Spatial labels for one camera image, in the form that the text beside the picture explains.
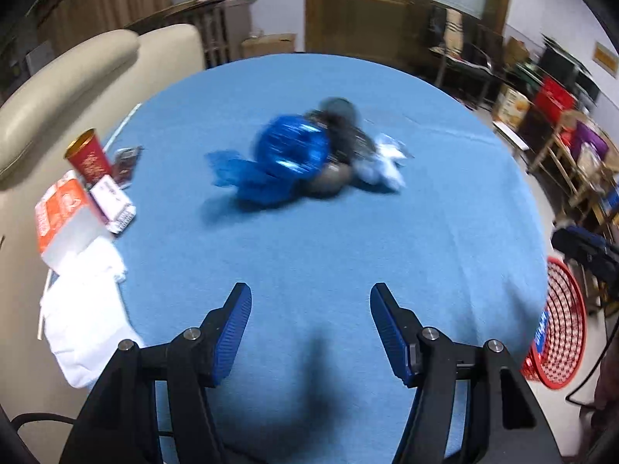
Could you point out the red gift bag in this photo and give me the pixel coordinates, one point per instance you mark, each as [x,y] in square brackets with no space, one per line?
[556,96]

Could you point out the purple bag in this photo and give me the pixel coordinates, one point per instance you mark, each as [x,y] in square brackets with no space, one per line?
[590,140]

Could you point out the dark snack packet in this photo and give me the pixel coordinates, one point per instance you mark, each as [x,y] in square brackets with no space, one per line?
[124,164]

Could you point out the wicker chair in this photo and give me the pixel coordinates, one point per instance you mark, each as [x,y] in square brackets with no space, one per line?
[570,169]

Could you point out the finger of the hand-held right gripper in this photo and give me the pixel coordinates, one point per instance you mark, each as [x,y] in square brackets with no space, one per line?
[585,241]

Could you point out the beige leather sofa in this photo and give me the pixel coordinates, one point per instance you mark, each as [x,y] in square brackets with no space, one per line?
[72,72]

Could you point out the dark plastic bag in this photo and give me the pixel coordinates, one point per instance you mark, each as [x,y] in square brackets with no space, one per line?
[343,145]

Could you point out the red paper cup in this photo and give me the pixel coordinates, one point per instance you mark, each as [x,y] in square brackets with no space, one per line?
[92,159]

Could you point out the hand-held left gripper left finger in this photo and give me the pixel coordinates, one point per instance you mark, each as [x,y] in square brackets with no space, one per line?
[232,338]

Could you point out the wooden slatted crib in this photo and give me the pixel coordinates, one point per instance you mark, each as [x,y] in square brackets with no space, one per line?
[217,29]

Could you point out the blue tablecloth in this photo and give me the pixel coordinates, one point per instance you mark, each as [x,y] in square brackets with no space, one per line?
[290,232]

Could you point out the striped towel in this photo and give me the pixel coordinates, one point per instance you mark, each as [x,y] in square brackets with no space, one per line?
[452,29]

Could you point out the yellow white carton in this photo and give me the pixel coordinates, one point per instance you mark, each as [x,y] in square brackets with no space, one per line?
[512,106]

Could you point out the small open cardboard box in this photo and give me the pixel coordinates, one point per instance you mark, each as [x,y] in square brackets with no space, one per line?
[516,51]

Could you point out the black metal armchair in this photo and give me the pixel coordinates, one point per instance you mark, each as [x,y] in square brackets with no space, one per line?
[459,65]

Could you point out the brown cardboard box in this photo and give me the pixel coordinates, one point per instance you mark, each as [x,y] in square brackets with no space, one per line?
[268,46]

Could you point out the small white pink box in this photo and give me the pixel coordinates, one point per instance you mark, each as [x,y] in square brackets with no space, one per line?
[113,203]

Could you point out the orange white tissue box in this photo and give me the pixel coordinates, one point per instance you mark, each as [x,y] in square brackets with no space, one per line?
[58,208]

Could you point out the blue plastic bag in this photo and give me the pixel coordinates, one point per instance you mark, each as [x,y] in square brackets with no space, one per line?
[290,147]

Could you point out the black monitor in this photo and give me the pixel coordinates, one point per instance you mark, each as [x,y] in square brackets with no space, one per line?
[561,63]

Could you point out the orange wall sign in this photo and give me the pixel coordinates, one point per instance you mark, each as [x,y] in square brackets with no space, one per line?
[605,58]

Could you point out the blue carton box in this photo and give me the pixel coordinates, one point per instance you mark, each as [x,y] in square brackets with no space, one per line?
[539,336]

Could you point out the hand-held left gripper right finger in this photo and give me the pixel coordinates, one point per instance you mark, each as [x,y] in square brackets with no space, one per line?
[391,338]

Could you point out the wooden double door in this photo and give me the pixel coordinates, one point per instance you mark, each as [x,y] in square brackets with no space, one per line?
[348,19]

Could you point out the red plastic basket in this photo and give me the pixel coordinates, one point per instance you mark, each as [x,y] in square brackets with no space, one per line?
[561,348]

